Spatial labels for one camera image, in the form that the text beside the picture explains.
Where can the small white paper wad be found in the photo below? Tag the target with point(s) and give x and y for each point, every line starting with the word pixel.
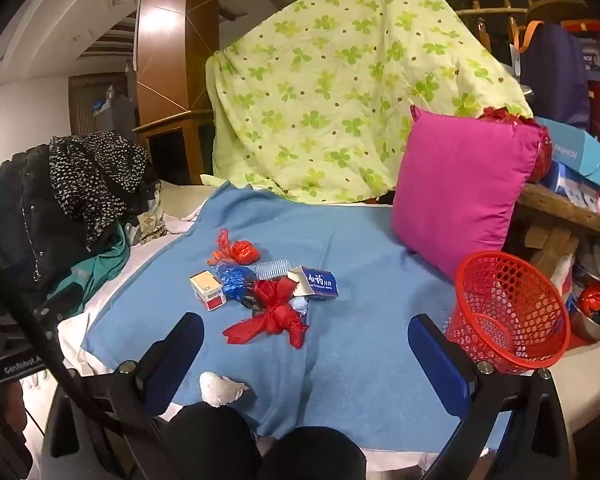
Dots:
pixel 300 305

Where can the red white small box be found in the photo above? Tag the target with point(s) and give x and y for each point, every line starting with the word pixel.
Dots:
pixel 207 290

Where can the black puffer jacket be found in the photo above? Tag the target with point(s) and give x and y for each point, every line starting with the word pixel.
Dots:
pixel 40 240

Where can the magenta pillow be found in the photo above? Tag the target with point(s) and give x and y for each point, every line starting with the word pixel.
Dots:
pixel 460 190

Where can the large red plastic bag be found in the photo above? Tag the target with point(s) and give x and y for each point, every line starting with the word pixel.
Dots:
pixel 542 155

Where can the person's legs black trousers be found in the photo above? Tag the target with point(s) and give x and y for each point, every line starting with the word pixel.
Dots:
pixel 280 455

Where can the green clover print quilt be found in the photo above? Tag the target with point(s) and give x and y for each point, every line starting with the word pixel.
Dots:
pixel 330 85

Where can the black white dotted garment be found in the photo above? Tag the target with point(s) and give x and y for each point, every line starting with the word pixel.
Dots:
pixel 95 175

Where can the steel basin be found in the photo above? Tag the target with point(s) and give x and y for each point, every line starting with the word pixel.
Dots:
pixel 590 331

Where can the white tissue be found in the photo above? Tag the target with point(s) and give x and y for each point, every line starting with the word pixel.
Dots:
pixel 217 387

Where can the clear plastic comb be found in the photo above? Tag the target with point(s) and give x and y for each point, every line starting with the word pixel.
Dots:
pixel 272 269

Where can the white plastic bag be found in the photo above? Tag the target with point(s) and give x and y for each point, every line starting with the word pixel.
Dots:
pixel 595 260

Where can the blue white small box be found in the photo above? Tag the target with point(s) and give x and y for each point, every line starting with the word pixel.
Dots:
pixel 320 282

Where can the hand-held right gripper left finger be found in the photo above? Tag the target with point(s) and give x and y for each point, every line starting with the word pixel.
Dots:
pixel 175 360

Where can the light blue flat box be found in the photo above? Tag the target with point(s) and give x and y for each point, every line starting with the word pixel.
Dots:
pixel 575 152

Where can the bamboo pole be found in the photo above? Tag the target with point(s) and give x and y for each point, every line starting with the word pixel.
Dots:
pixel 490 10

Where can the teal garment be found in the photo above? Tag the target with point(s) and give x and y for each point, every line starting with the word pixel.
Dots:
pixel 95 275

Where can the light blue blanket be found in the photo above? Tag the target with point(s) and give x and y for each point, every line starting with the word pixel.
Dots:
pixel 355 360

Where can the blue plastic bag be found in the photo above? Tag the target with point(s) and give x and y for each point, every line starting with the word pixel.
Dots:
pixel 235 280

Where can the red knotted plastic bag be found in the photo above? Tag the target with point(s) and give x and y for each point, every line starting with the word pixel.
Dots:
pixel 275 317

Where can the navy tote bag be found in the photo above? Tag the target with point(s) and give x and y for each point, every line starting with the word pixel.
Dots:
pixel 550 75

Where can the beige patterned cloth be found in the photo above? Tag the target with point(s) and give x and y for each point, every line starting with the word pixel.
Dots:
pixel 152 227

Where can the grey storage cabinet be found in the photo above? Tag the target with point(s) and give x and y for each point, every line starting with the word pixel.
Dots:
pixel 112 112

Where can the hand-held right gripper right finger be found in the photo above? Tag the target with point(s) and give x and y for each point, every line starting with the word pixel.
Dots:
pixel 440 365

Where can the orange-red plastic bag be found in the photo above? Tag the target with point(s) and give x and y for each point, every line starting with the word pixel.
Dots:
pixel 242 252

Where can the red plastic mesh basket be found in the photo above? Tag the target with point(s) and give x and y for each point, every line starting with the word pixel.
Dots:
pixel 470 330

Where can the blue white printed box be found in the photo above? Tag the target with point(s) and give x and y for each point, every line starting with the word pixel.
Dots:
pixel 570 187

